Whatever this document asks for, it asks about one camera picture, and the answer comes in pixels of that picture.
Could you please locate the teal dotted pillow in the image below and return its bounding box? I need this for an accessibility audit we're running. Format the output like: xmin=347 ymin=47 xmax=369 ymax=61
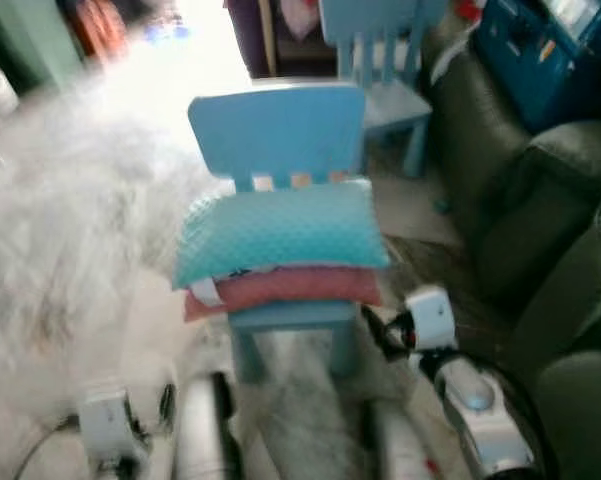
xmin=172 ymin=180 xmax=391 ymax=291

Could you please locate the pink dotted pillow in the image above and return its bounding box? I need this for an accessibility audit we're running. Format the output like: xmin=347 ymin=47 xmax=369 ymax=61
xmin=183 ymin=265 xmax=383 ymax=323

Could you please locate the silver left robot leg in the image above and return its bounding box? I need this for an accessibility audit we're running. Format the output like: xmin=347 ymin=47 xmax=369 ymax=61
xmin=175 ymin=372 xmax=241 ymax=480

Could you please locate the silver robot leg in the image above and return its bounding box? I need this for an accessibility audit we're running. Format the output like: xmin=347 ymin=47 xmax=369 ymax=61
xmin=365 ymin=400 xmax=431 ymax=480
xmin=175 ymin=372 xmax=241 ymax=480

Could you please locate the silver right robot leg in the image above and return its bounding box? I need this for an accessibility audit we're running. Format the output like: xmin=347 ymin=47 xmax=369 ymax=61
xmin=365 ymin=400 xmax=431 ymax=480

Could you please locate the light blue child chair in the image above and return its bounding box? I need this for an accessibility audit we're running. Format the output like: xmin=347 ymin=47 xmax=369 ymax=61
xmin=320 ymin=0 xmax=433 ymax=179
xmin=187 ymin=82 xmax=369 ymax=386

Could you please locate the blue hard suitcase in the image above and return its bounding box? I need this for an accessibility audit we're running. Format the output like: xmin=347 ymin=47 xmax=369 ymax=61
xmin=473 ymin=0 xmax=601 ymax=131

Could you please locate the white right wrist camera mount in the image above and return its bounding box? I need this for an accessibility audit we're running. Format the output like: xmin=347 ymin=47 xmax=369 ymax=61
xmin=405 ymin=287 xmax=459 ymax=353

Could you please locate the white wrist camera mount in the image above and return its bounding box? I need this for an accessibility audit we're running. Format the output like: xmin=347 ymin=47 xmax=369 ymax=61
xmin=405 ymin=287 xmax=459 ymax=353
xmin=78 ymin=388 xmax=146 ymax=466

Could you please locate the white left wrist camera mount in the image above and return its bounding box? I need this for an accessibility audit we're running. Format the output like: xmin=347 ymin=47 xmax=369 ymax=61
xmin=78 ymin=388 xmax=146 ymax=466

